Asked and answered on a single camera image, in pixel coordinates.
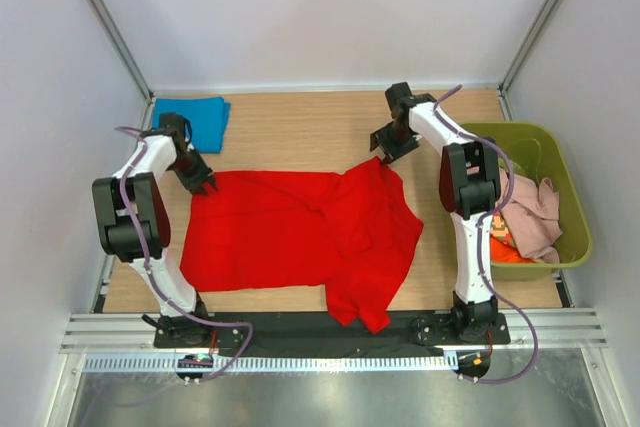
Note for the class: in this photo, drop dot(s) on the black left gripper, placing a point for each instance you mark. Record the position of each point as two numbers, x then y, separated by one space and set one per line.
204 174

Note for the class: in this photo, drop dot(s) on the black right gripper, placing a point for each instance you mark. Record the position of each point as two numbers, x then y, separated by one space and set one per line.
391 152

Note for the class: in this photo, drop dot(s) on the red t-shirt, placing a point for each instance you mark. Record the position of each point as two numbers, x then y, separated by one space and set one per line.
352 233

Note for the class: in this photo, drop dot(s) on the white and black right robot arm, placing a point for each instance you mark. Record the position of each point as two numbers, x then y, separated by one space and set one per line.
469 187

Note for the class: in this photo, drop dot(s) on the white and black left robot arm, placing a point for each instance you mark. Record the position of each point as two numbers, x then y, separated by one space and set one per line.
134 226

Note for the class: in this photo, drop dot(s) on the folded blue t-shirt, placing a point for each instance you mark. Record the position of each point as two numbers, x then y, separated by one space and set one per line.
208 117

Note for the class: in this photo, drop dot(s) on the white printed t-shirt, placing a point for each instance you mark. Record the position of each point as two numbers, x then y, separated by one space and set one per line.
499 229

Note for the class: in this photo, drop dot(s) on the olive green plastic bin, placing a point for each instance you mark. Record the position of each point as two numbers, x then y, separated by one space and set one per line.
535 153

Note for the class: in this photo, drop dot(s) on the orange t-shirt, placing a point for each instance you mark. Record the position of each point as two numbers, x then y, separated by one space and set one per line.
502 253

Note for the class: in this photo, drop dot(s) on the pink t-shirt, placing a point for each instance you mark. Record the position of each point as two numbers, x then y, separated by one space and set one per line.
532 216

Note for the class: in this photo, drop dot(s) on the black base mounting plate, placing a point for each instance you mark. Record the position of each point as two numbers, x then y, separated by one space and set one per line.
317 335

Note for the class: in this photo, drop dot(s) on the white slotted cable duct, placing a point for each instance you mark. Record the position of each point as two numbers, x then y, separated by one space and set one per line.
183 363

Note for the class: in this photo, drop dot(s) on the aluminium front rail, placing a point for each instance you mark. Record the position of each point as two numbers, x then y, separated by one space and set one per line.
545 328

